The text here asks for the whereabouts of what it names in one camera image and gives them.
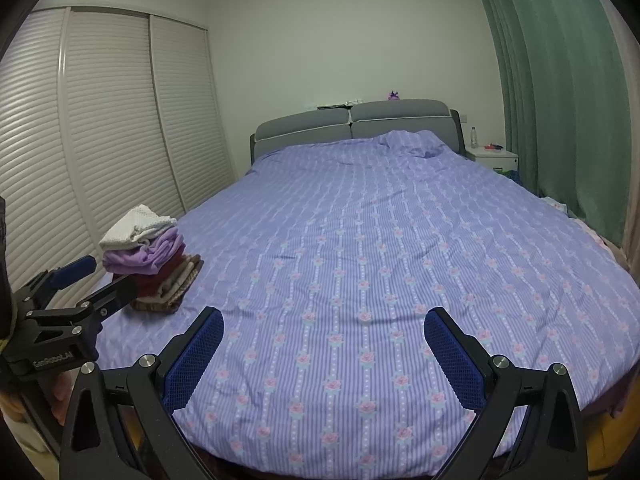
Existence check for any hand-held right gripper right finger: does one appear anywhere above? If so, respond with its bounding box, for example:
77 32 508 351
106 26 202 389
423 306 586 480

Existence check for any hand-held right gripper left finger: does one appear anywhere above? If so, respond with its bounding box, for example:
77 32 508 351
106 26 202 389
59 306 225 480

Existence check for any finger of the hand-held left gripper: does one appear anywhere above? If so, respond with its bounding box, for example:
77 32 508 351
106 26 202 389
12 255 97 311
25 274 138 320

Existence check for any white dotted long-sleeve shirt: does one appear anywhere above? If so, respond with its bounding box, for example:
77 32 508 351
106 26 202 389
99 204 178 251

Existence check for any person's left hand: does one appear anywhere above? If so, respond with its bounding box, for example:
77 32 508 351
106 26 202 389
50 372 76 428

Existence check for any dark red folded garment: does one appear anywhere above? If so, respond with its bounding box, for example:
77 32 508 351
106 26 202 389
131 252 188 298

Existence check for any brown folded garment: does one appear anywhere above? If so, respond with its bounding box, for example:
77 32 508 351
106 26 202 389
130 260 206 315

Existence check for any purple folded garment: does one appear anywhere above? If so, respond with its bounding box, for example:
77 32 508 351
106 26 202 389
102 227 186 277

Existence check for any beige folded garment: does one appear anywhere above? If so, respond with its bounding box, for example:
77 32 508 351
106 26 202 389
157 255 203 301

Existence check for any purple floral bed sheet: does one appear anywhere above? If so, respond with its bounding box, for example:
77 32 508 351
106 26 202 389
92 130 633 476

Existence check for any white louvered wardrobe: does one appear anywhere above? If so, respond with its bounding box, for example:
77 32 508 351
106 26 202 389
0 6 236 311

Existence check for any white nightstand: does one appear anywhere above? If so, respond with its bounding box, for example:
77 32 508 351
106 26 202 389
466 145 519 173

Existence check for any grey bed headboard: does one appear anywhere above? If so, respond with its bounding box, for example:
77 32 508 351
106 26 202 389
249 99 467 177

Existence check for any green curtain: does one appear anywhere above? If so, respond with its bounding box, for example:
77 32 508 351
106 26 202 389
467 0 628 248

